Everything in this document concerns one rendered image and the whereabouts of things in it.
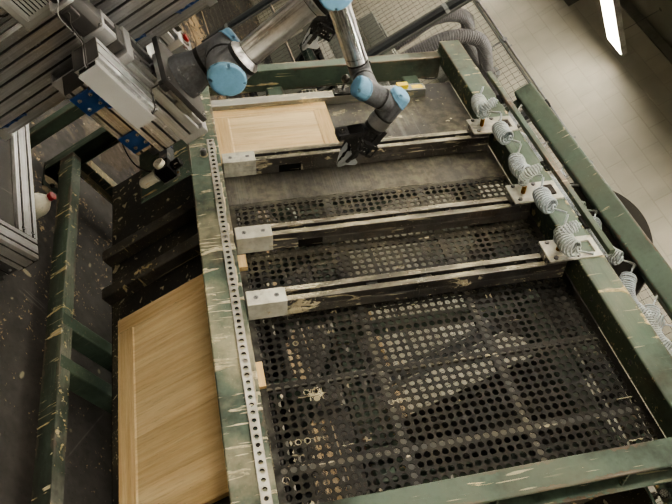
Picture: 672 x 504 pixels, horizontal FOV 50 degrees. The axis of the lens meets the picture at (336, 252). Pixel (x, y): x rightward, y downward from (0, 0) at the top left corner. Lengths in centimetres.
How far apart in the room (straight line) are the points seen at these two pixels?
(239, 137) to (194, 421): 119
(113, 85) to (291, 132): 101
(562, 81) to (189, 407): 726
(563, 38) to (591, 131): 142
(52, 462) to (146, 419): 33
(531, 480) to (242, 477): 75
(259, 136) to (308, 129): 21
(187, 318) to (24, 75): 99
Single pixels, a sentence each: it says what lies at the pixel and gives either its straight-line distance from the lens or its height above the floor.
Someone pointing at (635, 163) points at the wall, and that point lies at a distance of 829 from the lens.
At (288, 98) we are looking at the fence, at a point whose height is 118.
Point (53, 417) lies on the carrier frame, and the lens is 257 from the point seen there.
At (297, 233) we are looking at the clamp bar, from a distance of 248.
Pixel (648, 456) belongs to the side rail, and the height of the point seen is 176.
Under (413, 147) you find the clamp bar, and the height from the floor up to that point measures 156.
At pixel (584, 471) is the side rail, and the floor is 159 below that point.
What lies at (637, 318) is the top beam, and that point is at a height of 194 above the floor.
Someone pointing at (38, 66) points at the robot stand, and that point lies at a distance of 258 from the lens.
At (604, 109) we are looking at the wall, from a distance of 872.
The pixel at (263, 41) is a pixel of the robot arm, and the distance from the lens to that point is 224.
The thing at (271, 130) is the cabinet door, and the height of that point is 108.
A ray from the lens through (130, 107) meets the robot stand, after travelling 229.
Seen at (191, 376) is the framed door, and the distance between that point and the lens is 254.
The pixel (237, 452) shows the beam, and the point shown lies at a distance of 198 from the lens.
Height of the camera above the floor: 169
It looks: 12 degrees down
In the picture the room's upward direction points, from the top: 61 degrees clockwise
